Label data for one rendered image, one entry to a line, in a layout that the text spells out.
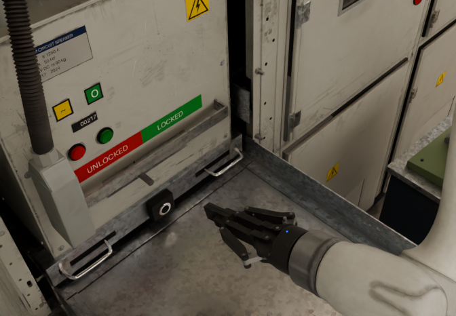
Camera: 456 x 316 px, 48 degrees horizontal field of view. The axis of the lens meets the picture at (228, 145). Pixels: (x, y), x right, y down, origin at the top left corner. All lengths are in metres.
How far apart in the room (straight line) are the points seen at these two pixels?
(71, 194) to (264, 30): 0.52
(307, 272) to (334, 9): 0.68
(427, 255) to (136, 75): 0.57
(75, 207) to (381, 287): 0.47
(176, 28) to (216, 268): 0.49
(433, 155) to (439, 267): 0.70
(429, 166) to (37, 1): 1.04
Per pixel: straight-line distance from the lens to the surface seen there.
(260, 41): 1.09
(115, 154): 0.99
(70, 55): 0.84
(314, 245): 0.75
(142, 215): 1.14
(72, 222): 0.86
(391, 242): 1.12
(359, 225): 1.15
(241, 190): 1.21
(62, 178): 0.80
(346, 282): 0.70
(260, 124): 1.22
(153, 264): 1.11
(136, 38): 0.90
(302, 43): 1.17
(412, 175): 1.45
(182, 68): 1.00
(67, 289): 1.11
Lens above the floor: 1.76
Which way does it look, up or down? 43 degrees down
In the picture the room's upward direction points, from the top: 2 degrees counter-clockwise
